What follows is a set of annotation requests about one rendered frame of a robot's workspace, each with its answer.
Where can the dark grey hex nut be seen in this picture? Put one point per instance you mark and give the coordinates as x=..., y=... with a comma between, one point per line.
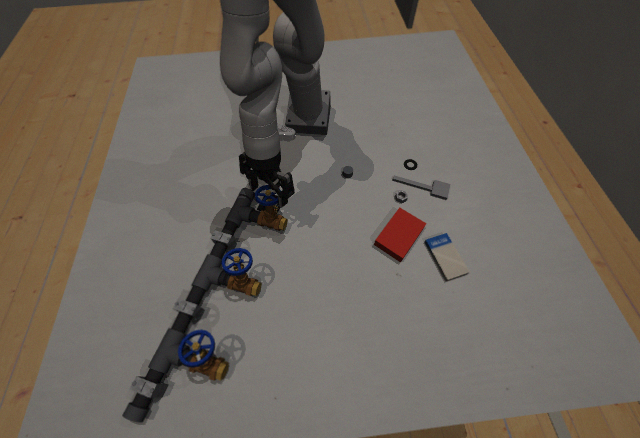
x=403, y=193

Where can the red box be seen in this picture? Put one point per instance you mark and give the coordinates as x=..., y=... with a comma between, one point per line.
x=399, y=234

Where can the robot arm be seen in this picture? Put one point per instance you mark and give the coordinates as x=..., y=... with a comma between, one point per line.
x=299, y=35

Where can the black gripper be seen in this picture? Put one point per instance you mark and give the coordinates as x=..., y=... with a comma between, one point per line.
x=268, y=170

